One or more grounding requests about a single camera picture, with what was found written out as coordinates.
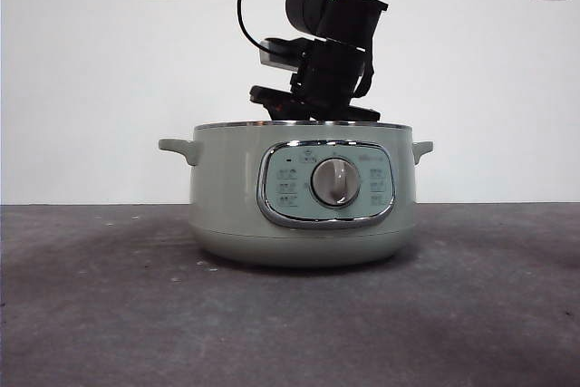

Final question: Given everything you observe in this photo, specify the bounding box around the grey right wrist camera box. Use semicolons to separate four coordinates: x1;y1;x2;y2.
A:
259;38;303;72

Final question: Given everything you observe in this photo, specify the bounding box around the pale green electric pot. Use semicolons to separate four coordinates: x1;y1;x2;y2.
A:
158;120;434;269

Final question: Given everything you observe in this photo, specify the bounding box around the black cable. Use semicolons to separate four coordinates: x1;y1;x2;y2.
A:
237;0;277;51

